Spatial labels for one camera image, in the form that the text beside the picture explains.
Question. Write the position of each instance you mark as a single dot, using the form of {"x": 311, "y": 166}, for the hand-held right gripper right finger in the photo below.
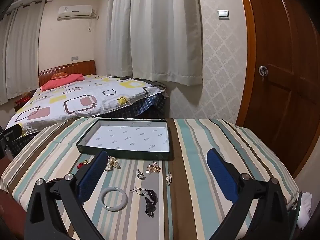
{"x": 222, "y": 177}

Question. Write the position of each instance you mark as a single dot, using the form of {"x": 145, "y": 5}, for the pink pillow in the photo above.
{"x": 62, "y": 81}

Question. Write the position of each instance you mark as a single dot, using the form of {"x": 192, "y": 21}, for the white air conditioner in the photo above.
{"x": 75, "y": 12}

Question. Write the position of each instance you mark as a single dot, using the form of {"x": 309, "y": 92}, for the pale jade bangle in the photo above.
{"x": 102, "y": 198}

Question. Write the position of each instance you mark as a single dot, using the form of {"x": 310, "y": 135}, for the red embroidered cushion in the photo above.
{"x": 59, "y": 75}

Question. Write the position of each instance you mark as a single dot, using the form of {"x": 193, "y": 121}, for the white plastic bag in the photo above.
{"x": 305, "y": 205}

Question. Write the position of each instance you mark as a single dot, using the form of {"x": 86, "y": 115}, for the brown wooden door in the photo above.
{"x": 282, "y": 42}

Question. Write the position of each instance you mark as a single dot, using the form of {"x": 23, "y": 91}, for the white shallow tray box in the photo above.
{"x": 130, "y": 135}

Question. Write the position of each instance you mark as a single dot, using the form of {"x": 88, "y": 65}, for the silver door lock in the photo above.
{"x": 263, "y": 70}

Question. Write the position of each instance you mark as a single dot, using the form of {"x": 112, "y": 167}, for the black carved ornament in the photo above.
{"x": 150, "y": 208}

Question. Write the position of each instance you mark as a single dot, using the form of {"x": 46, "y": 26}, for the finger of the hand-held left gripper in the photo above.
{"x": 10, "y": 133}

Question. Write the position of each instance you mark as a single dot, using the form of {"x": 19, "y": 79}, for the gold rhinestone brooch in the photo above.
{"x": 153, "y": 168}

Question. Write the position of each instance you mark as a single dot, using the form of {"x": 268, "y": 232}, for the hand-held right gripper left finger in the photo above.
{"x": 92, "y": 177}

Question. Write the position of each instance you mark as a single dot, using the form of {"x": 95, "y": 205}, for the wooden bed headboard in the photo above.
{"x": 82, "y": 67}

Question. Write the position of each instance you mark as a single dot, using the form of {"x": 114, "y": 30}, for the narrow cream curtain panel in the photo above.
{"x": 117, "y": 30}

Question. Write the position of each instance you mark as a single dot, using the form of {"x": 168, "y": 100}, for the cream window curtain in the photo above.
{"x": 25, "y": 50}
{"x": 6, "y": 60}

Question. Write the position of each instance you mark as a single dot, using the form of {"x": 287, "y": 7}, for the grey light switch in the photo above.
{"x": 223, "y": 14}

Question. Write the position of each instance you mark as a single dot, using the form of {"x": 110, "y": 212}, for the bed with patterned quilt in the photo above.
{"x": 130, "y": 92}

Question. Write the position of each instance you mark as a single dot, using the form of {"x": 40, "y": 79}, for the silver rhinestone brooch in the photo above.
{"x": 169, "y": 178}

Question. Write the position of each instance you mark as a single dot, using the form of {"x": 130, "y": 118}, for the wide cream curtain panel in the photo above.
{"x": 170, "y": 30}

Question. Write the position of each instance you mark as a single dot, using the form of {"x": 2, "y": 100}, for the striped tablecloth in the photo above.
{"x": 195, "y": 140}

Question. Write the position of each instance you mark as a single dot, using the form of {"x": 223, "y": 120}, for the small red flower ornament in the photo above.
{"x": 80, "y": 165}

